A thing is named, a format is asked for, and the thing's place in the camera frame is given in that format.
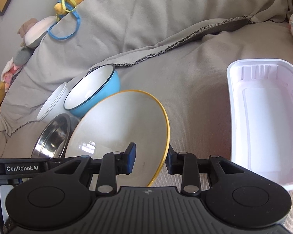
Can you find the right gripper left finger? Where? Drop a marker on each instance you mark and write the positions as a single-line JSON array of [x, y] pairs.
[[112, 165]]

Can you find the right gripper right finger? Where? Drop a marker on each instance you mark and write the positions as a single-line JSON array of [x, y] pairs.
[[184, 164]]

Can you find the yellow rimmed white plate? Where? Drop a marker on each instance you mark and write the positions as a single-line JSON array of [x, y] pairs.
[[129, 116]]

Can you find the stainless steel bowl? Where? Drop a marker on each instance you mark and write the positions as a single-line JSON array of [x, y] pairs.
[[53, 140]]

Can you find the white plastic bowl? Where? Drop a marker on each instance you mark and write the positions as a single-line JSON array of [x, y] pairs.
[[54, 105]]

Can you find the blue enamel bowl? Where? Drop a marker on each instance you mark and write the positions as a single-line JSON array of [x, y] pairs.
[[91, 89]]

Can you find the white plastic tray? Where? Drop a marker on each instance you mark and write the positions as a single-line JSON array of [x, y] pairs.
[[261, 103]]

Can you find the pink white plush toy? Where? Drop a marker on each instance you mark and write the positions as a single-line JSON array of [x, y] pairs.
[[8, 72]]

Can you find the grey sofa cover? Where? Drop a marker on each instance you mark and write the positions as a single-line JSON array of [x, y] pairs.
[[176, 50]]

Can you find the white grey plush toy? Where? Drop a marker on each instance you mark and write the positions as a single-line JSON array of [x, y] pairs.
[[35, 34]]

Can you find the brown plush toy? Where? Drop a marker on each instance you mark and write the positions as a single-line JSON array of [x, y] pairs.
[[25, 27]]

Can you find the blue elastic loop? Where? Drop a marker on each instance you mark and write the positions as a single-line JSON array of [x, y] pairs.
[[66, 34]]

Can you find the yellow elastic loop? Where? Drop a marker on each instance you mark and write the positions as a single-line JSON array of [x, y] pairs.
[[68, 5]]

